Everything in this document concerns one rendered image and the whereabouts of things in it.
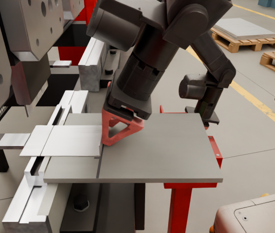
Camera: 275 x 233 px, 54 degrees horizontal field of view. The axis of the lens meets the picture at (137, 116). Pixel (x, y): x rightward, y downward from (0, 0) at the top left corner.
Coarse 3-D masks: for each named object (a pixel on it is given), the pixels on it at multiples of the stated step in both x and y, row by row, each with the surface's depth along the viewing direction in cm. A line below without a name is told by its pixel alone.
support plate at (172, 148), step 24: (72, 120) 52; (96, 120) 52; (144, 120) 52; (168, 120) 52; (192, 120) 52; (120, 144) 46; (144, 144) 46; (168, 144) 46; (192, 144) 46; (48, 168) 41; (72, 168) 41; (96, 168) 41; (120, 168) 41; (144, 168) 41; (168, 168) 41; (192, 168) 41; (216, 168) 41
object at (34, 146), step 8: (40, 128) 49; (48, 128) 49; (32, 136) 47; (40, 136) 47; (48, 136) 47; (32, 144) 45; (40, 144) 45; (24, 152) 44; (32, 152) 44; (40, 152) 44
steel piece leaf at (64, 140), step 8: (56, 128) 49; (64, 128) 49; (72, 128) 49; (80, 128) 49; (88, 128) 49; (96, 128) 49; (56, 136) 47; (64, 136) 47; (72, 136) 47; (80, 136) 47; (88, 136) 47; (96, 136) 47; (48, 144) 45; (56, 144) 45; (64, 144) 45; (72, 144) 45; (80, 144) 45; (88, 144) 45; (96, 144) 45; (48, 152) 44; (56, 152) 44; (64, 152) 44; (72, 152) 44; (80, 152) 44; (88, 152) 44; (96, 152) 44
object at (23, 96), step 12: (48, 60) 44; (12, 72) 34; (24, 72) 35; (36, 72) 39; (48, 72) 44; (12, 84) 35; (24, 84) 35; (36, 84) 39; (24, 96) 36; (36, 96) 41
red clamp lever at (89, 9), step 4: (84, 0) 48; (88, 0) 48; (92, 0) 48; (96, 0) 49; (84, 4) 49; (88, 4) 48; (92, 4) 48; (88, 8) 49; (92, 8) 49; (88, 12) 49; (88, 16) 50; (88, 20) 50
